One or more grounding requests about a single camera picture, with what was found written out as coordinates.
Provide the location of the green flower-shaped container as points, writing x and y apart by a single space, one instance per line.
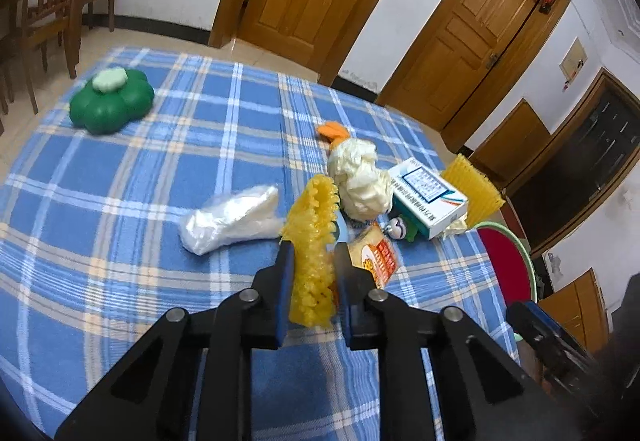
107 111

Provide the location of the clear white plastic bag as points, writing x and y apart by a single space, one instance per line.
225 221

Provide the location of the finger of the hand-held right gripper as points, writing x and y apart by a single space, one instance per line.
540 326

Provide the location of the orange snack packet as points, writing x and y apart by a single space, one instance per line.
380 261

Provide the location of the wooden cabinet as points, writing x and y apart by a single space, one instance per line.
580 311

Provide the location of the blue plaid tablecloth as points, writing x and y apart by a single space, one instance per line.
150 171

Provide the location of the small cream paper scrap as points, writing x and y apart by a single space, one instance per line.
456 226

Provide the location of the orange crumpled scrap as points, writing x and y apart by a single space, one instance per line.
332 131

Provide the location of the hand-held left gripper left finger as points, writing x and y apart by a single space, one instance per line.
287 293

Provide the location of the open wooden door leaf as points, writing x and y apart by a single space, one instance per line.
510 141

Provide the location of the yellow bristle brush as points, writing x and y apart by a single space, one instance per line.
475 191

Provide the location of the small white green toy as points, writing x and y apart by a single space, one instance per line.
398 227

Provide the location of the wooden door with red ornament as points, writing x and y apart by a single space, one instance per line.
470 31

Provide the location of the red bin with green rim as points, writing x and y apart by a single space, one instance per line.
505 261

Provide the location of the beige wall panel box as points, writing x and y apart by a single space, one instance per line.
572 63

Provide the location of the white blue cardboard box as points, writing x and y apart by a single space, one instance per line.
430 196

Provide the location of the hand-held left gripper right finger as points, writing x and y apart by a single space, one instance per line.
345 293

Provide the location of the yellow bumpy foam net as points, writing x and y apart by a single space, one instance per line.
312 241

